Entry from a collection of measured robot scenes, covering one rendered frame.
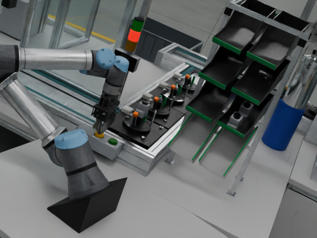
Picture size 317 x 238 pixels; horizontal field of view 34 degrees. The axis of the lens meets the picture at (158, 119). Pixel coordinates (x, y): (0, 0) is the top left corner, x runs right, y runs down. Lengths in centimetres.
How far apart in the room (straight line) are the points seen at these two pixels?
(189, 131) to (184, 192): 27
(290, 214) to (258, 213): 55
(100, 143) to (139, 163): 19
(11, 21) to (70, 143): 159
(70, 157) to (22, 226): 28
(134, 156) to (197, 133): 30
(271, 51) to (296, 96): 83
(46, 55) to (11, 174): 49
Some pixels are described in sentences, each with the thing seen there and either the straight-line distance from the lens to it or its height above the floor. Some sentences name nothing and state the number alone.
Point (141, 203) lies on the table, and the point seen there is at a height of 86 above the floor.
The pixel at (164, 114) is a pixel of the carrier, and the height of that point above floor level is 99.
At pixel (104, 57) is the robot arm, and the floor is 139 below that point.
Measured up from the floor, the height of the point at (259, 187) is 86.
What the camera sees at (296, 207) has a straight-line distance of 290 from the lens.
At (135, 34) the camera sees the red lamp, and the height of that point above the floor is 134.
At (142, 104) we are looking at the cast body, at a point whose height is 109.
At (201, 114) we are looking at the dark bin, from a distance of 219.
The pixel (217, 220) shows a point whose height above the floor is 86.
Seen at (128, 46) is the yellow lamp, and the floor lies 128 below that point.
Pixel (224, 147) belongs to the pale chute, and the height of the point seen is 108.
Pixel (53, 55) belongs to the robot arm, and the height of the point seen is 135.
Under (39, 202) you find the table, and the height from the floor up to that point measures 86.
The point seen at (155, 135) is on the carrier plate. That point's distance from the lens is 241.
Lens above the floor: 205
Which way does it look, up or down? 25 degrees down
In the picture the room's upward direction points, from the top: 20 degrees clockwise
